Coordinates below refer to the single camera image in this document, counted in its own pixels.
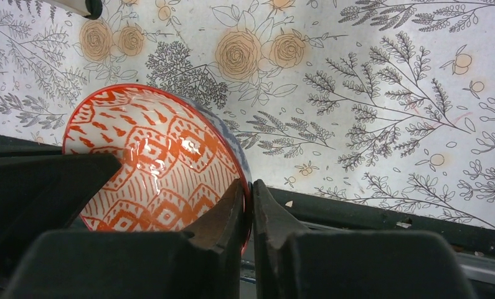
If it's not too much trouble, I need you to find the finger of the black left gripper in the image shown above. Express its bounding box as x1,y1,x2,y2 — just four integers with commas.
0,154,121,259

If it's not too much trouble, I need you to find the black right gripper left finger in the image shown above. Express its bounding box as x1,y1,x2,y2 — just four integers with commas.
2,180,244,298

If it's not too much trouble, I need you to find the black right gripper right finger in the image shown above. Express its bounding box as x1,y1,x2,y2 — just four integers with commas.
252,180,476,298

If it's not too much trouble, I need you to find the blue white zigzag bowl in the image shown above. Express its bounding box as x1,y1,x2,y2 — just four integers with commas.
62,83,252,243

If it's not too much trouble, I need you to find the steel two-tier dish rack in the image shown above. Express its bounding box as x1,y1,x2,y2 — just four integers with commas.
44,0,103,20

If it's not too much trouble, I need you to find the floral tablecloth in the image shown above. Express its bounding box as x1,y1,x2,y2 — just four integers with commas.
0,1,495,230

